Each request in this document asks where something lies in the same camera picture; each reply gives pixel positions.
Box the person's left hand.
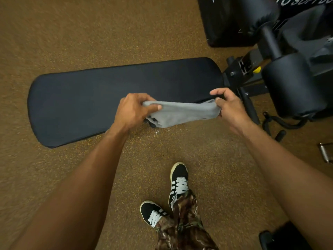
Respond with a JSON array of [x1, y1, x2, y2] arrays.
[[114, 93, 162, 134]]

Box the person's right hand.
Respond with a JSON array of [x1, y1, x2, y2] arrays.
[[209, 87, 252, 134]]

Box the grey cloth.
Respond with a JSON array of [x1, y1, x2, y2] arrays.
[[142, 99, 222, 128]]

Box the person's right forearm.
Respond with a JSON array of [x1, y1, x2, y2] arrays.
[[233, 121, 333, 250]]

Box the person's left forearm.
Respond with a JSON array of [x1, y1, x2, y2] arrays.
[[10, 127, 130, 250]]

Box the black bench pad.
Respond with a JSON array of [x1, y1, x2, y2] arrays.
[[27, 57, 225, 149]]

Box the large black foam roller pad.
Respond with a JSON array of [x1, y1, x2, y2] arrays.
[[261, 52, 328, 119]]

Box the black white-striped sneaker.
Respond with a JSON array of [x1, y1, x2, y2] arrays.
[[140, 201, 171, 229], [168, 162, 190, 209]]

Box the black soft box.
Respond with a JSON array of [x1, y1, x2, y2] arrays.
[[196, 0, 333, 48]]

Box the small black foam roller pad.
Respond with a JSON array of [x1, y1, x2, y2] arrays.
[[238, 0, 280, 37]]

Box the dark grey padded seat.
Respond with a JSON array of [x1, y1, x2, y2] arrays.
[[277, 5, 333, 87]]

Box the camouflage trousers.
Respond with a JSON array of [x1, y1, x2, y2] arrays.
[[155, 189, 219, 250]]

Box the black equipment base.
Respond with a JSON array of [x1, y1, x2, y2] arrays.
[[259, 221, 314, 250]]

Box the black metal bench frame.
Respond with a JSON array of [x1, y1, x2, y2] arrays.
[[222, 24, 284, 126]]

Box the black curved handle attachment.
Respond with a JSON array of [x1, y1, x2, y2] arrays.
[[262, 111, 309, 143]]

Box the metal stirrup handle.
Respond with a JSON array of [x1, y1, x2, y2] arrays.
[[317, 142, 333, 164]]

